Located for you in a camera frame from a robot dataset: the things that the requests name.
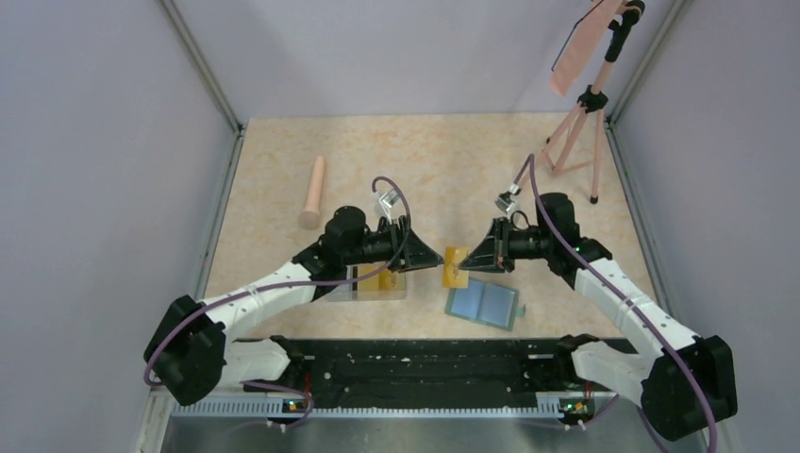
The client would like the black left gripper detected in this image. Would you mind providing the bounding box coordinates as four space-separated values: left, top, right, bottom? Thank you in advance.
343 215 443 273

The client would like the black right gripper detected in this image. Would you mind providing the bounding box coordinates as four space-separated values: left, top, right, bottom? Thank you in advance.
460 215 554 272

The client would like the clear plastic card box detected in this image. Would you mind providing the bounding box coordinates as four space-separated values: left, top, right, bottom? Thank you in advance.
324 263 408 303

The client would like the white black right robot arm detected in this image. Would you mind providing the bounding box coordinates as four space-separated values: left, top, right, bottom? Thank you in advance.
459 193 739 442

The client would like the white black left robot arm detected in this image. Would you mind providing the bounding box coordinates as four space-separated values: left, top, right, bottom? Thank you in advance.
144 206 444 406

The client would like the gold VIP credit card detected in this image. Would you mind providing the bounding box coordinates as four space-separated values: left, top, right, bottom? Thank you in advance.
350 264 407 293

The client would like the pink tripod stand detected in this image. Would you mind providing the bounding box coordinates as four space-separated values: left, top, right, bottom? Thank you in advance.
537 1 646 205

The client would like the pink flat panel on tripod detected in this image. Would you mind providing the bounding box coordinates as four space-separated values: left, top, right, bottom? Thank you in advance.
549 0 624 96

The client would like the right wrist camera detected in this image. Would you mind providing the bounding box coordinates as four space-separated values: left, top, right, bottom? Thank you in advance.
494 183 521 217

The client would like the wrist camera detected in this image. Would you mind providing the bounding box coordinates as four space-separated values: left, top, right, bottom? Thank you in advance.
494 183 521 217
373 189 401 222

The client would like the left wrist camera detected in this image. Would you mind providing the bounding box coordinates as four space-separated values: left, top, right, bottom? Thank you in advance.
373 189 401 222

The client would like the pink cylindrical handle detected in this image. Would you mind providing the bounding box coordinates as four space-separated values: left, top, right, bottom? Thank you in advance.
298 156 325 229

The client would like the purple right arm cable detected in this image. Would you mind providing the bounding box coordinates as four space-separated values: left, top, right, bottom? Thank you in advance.
508 153 719 453

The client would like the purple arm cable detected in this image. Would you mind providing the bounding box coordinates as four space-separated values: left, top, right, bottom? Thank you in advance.
142 176 414 432
508 153 719 453

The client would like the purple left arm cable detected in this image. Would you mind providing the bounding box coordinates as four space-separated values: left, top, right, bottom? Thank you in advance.
142 176 414 432

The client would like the grey slotted cable duct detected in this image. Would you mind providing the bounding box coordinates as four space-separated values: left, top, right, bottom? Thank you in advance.
171 396 564 419

